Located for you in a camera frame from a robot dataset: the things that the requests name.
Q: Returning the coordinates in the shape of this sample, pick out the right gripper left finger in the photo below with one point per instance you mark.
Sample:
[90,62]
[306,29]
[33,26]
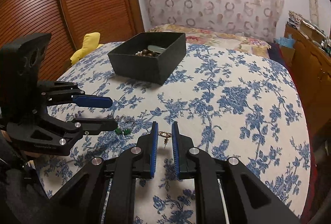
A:
[149,145]

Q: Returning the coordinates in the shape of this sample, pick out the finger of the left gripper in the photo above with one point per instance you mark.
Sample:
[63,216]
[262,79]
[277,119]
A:
[96,126]
[92,101]

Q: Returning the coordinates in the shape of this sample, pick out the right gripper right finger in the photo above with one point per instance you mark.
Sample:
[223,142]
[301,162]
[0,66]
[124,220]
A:
[184,167]

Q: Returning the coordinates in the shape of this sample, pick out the gold clasp earring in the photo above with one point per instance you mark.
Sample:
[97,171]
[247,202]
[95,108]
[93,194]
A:
[166,136]

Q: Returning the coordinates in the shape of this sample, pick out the green jade bangle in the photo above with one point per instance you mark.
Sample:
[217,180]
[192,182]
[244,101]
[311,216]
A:
[156,49]

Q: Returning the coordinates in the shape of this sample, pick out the dark sleeve forearm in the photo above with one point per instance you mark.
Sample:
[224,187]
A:
[22,194]

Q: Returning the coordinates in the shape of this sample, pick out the black jewelry box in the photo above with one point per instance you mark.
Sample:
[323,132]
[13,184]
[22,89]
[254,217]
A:
[156,69]

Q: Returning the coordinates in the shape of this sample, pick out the yellow plush toy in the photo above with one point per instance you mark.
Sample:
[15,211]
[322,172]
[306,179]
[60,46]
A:
[90,43]

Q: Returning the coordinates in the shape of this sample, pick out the blue floral bedspread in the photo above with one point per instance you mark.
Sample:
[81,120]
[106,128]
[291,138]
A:
[231,103]

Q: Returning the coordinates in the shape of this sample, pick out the rose floral quilt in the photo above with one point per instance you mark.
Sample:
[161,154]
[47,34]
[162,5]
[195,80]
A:
[222,40]

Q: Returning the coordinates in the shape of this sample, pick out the blue tissue paper bag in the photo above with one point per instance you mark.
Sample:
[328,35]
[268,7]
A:
[286,41]

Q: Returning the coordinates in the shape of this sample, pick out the wooden sideboard cabinet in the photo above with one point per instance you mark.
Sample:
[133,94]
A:
[310,71]

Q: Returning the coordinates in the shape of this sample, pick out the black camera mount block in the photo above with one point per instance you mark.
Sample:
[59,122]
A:
[20,64]

